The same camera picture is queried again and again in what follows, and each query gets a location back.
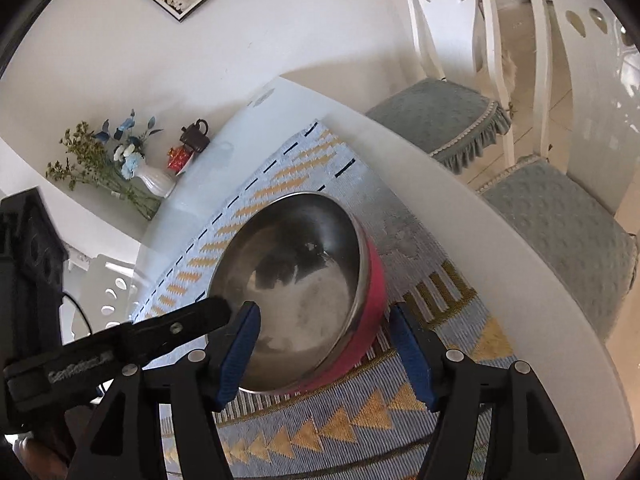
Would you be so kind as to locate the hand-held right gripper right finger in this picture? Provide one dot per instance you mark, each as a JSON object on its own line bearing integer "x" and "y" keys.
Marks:
{"x": 411, "y": 355}

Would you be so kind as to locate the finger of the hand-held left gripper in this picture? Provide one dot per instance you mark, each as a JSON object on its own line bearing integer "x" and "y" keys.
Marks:
{"x": 185, "y": 322}

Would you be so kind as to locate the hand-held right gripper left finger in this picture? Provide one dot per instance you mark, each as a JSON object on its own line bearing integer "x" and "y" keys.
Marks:
{"x": 240, "y": 350}

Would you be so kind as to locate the pink steel bowl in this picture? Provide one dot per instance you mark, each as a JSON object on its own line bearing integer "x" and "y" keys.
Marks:
{"x": 300, "y": 290}

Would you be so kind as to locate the white wooden chair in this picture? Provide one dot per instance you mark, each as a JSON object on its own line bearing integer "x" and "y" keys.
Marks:
{"x": 102, "y": 285}
{"x": 595, "y": 110}
{"x": 440, "y": 15}

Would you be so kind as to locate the patterned woven table mat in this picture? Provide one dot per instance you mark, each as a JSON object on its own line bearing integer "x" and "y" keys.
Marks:
{"x": 350, "y": 425}

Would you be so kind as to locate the white ribbed vase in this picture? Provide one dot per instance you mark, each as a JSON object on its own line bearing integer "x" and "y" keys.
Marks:
{"x": 156, "y": 180}

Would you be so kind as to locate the dried flower bunch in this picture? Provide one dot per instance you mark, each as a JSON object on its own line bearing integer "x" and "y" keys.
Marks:
{"x": 82, "y": 157}

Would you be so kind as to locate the red lidded teacup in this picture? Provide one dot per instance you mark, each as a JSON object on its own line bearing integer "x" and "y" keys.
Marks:
{"x": 177, "y": 159}

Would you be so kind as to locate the blue and white flowers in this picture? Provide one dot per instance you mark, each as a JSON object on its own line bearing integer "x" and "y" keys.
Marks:
{"x": 131, "y": 152}

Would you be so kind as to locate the dark brown teapot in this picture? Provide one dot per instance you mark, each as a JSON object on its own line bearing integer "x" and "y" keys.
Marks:
{"x": 194, "y": 136}

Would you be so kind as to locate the grey frilled seat cushion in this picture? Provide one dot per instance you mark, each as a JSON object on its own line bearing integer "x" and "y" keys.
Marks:
{"x": 555, "y": 230}
{"x": 430, "y": 115}

